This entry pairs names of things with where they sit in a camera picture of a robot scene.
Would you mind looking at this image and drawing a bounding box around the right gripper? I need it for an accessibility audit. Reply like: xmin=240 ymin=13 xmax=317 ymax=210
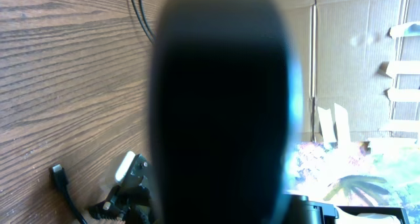
xmin=88 ymin=154 xmax=154 ymax=224

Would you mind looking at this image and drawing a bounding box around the black USB charging cable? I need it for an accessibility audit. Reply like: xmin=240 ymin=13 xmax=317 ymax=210
xmin=51 ymin=0 xmax=170 ymax=224

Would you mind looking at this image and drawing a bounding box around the Samsung Galaxy smartphone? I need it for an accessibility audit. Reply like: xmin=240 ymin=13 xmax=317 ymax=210
xmin=148 ymin=0 xmax=302 ymax=223

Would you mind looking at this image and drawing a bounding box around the cardboard box wall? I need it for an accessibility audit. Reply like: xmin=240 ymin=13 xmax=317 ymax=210
xmin=275 ymin=0 xmax=419 ymax=142

